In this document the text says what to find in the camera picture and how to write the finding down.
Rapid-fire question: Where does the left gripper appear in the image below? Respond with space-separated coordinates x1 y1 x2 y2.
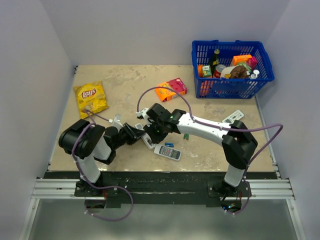
112 122 146 150

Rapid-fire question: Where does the white long remote control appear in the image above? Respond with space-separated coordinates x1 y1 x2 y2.
135 123 156 150

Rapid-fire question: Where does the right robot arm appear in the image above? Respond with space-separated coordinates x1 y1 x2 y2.
140 103 258 197

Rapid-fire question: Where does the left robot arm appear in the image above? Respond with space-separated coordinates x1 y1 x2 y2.
58 119 146 196

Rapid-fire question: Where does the grey-faced remote control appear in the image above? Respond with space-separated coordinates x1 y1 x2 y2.
153 144 182 162

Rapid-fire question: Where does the small white remote control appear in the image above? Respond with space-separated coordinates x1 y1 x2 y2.
222 110 244 124

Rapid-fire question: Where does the blue battery right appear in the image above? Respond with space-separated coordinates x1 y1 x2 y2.
164 142 174 148

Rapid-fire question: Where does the orange pink sponge box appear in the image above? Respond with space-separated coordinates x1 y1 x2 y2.
155 77 188 102

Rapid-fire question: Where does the yellow Lays chips bag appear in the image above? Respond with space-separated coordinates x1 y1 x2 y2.
73 81 109 119

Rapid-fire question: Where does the blue plastic basket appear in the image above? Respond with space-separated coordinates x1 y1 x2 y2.
191 40 275 99

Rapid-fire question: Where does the green yellow carton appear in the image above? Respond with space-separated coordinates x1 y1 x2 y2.
201 65 212 78

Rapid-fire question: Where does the dark glass bottle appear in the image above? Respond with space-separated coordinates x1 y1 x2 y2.
208 48 220 75

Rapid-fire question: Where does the brown snack packet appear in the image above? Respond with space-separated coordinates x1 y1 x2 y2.
220 65 250 79

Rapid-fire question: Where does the white bottle cap item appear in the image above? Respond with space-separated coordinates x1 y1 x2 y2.
250 69 260 80

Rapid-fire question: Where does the orange pink box in basket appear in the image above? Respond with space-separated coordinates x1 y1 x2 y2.
230 54 258 71

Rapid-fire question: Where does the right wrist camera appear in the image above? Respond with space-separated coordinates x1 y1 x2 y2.
135 108 149 120

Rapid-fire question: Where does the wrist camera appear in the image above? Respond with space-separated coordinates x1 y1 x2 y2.
135 108 149 120
108 114 123 130

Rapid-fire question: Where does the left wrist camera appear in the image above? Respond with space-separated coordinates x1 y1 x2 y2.
108 114 123 130

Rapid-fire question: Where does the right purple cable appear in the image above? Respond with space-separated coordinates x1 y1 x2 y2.
136 86 284 216

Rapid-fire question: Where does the black table front rail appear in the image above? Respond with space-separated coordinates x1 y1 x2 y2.
44 170 278 208

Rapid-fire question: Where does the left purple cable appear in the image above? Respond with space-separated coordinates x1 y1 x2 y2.
71 109 113 193

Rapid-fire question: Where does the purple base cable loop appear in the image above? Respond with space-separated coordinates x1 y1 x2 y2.
84 186 135 222

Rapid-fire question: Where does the aluminium frame rail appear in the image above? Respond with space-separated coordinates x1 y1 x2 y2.
31 177 81 200

